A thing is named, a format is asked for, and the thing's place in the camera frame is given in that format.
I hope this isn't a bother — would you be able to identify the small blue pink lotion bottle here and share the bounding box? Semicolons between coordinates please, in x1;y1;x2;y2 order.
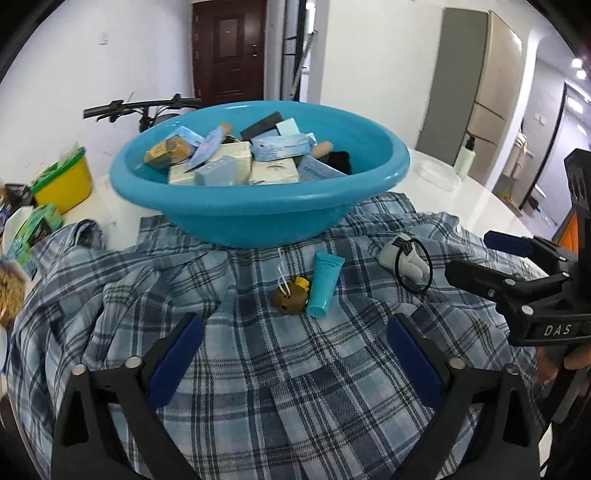
187;122;232;174

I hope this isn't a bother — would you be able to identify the black framed glass sliding door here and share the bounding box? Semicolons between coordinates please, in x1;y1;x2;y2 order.
281;0;308;100

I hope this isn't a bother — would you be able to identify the beige refrigerator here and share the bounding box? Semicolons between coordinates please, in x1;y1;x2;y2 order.
418;7;525;164

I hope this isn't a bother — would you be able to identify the black bicycle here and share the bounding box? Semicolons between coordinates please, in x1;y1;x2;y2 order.
83;93;204;134

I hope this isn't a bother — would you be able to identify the blue plastic basin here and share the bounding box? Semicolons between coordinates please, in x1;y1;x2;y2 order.
109;100;411;248

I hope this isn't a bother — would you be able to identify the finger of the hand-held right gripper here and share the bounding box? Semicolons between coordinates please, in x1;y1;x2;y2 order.
444;259;573;324
483;231;580;273

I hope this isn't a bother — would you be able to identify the brown carton box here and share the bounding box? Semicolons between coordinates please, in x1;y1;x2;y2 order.
144;136;192;170

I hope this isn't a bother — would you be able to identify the yellow bucket green rim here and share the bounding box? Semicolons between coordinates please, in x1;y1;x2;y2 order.
30;147;95;215

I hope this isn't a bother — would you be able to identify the dark brown entrance door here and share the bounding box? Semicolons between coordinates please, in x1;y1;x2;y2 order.
191;0;267;106

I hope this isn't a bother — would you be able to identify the clear plastic lid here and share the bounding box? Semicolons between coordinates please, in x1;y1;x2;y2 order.
416;161;462;192

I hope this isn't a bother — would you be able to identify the black square display box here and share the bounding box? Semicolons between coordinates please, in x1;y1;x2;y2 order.
240;112;283;141

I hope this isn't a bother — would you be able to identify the blue plaid shirt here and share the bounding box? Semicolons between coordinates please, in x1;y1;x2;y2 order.
11;191;555;480

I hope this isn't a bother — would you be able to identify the teal cosmetic tube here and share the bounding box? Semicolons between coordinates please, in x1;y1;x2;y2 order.
305;251;345;318

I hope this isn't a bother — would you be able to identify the blue rectangular carton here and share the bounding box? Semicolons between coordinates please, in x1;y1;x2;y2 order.
298;157;348;181

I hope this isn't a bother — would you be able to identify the orange panel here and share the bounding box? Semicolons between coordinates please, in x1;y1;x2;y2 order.
556;217;578;259

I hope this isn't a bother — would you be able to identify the long handled mop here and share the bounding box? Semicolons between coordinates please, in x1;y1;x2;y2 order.
291;30;319;100

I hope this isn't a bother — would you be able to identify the white sock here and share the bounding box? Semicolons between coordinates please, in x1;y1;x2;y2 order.
379;234;433;294

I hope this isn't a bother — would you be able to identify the person's right hand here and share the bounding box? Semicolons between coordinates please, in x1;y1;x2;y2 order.
536;340;591;387

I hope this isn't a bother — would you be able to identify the black snack pouch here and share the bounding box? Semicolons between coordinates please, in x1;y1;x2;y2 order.
2;184;35;208

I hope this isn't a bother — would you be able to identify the light blue box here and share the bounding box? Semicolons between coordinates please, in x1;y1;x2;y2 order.
194;154;239;185

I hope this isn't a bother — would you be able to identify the pale green pump bottle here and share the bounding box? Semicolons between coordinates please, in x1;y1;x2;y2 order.
453;131;478;179

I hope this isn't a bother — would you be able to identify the green tissue pack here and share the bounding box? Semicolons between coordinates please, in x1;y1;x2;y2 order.
7;205;65;278

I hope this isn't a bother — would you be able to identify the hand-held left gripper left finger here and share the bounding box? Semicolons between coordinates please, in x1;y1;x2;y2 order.
52;313;206;480

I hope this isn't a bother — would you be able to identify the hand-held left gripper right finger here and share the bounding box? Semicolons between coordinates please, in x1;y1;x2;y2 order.
385;314;541;480

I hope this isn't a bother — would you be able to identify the black cloth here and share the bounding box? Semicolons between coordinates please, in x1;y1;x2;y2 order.
323;150;352;175

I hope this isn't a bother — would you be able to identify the brown round pendant with string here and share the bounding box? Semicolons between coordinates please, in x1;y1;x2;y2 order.
271;247;310;317

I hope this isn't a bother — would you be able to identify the cream carton box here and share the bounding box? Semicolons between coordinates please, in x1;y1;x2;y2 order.
168;141;253;185
249;159;299;185

